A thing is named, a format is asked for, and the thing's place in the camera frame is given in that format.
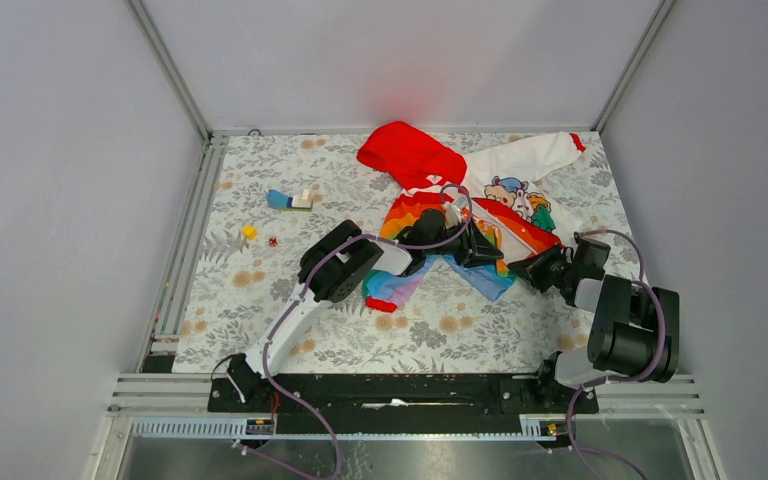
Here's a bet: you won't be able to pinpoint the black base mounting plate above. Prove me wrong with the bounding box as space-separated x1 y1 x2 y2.
207 374 599 435

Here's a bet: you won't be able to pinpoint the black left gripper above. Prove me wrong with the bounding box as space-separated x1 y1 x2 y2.
423 218 502 269

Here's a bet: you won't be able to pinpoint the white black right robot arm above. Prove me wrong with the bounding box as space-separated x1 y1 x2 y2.
509 238 680 412

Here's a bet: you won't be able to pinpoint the aluminium frame rails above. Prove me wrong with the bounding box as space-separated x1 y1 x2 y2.
83 1 727 479

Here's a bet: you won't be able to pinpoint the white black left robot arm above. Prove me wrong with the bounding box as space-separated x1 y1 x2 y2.
227 209 503 411

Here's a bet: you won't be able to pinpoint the small yellow cube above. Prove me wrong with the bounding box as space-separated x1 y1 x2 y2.
241 225 258 241

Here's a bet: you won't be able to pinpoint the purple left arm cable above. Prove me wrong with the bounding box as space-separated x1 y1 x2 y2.
232 184 475 480

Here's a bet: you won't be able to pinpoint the rainbow red white kids jacket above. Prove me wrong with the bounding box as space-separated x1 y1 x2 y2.
357 121 587 301

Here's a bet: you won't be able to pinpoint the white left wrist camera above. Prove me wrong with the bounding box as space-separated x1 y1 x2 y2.
443 202 471 229

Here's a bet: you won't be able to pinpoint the floral patterned table mat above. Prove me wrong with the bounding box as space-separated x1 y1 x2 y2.
171 131 667 376

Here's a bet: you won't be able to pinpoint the blue white toy block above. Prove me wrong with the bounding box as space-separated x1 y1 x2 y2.
266 189 313 211

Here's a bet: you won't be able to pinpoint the grey slotted cable duct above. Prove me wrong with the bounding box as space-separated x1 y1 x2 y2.
131 417 276 440

